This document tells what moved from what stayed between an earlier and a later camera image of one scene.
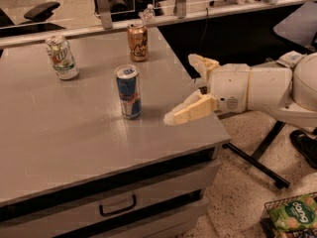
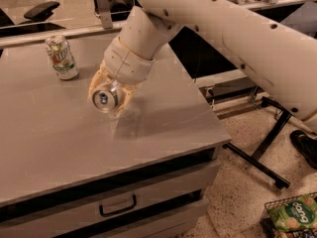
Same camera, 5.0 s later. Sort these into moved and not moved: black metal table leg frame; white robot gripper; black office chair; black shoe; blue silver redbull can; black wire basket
Moved: white robot gripper; blue silver redbull can
Not moved: black shoe; black office chair; black wire basket; black metal table leg frame
